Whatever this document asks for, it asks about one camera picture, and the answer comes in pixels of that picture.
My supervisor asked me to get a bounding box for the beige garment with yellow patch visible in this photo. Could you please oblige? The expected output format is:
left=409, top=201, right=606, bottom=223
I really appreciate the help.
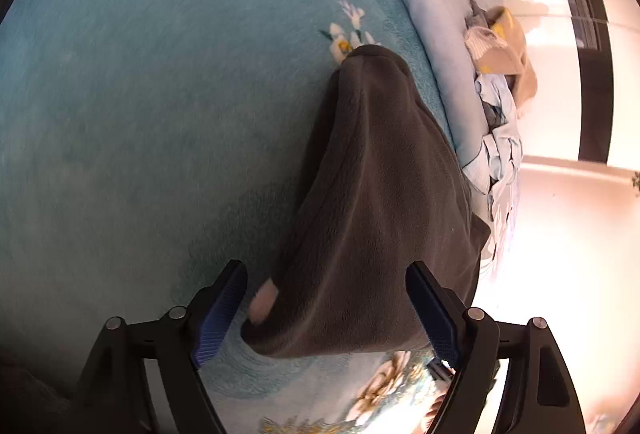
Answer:
left=470, top=5, right=539, bottom=117

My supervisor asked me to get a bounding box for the teal floral blanket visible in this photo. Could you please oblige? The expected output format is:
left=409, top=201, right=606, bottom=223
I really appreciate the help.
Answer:
left=0, top=0, right=496, bottom=434

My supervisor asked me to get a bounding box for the black door frame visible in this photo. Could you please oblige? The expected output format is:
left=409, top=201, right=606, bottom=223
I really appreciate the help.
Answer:
left=530, top=0, right=616, bottom=163

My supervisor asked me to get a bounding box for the white knit garment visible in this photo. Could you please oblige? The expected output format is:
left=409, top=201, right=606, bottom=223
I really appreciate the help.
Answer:
left=464, top=26, right=507, bottom=61

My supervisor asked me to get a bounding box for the dark grey fleece garment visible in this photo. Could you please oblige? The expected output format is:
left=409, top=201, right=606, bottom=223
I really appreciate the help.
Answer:
left=240, top=43, right=493, bottom=360

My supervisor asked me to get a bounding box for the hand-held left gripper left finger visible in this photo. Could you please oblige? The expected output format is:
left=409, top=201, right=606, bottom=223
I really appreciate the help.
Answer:
left=75, top=259, right=249, bottom=434

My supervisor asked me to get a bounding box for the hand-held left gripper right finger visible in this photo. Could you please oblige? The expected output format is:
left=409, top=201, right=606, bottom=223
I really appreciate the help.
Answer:
left=405, top=260, right=588, bottom=434

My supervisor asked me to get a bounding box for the light blue crumpled shirt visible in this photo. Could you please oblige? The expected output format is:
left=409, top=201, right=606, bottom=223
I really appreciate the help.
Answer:
left=462, top=73, right=524, bottom=275

